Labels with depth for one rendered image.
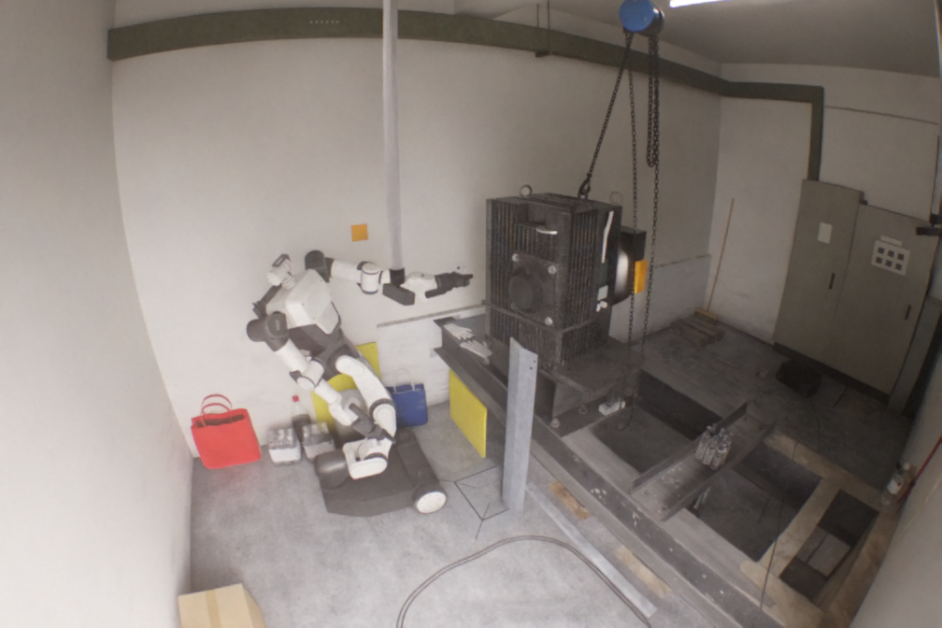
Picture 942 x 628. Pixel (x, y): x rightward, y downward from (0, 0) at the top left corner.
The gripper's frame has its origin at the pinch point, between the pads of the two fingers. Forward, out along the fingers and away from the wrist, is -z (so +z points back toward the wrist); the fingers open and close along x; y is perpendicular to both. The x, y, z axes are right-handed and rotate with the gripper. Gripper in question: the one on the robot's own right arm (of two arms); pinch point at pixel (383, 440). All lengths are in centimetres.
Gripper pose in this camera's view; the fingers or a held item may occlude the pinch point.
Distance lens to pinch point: 208.3
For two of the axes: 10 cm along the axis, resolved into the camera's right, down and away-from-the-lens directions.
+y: 2.1, -5.9, 7.8
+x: 7.8, -3.8, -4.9
